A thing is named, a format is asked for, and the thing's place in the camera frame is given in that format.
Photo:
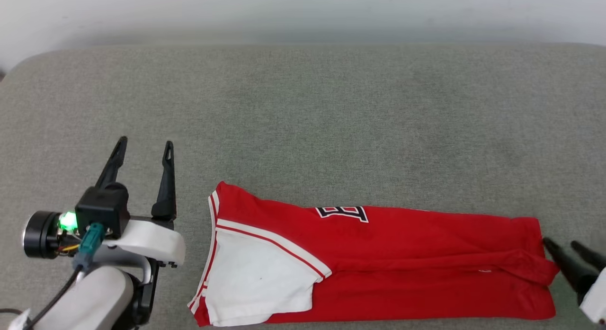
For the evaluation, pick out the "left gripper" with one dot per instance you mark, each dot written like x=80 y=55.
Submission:
x=151 y=240

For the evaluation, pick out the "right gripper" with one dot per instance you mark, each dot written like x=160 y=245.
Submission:
x=596 y=297

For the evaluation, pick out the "red and white jersey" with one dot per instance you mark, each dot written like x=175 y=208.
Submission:
x=402 y=263

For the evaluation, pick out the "grey fabric sofa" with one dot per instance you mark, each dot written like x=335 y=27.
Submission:
x=331 y=121

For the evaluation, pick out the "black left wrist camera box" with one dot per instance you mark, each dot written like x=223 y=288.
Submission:
x=102 y=209

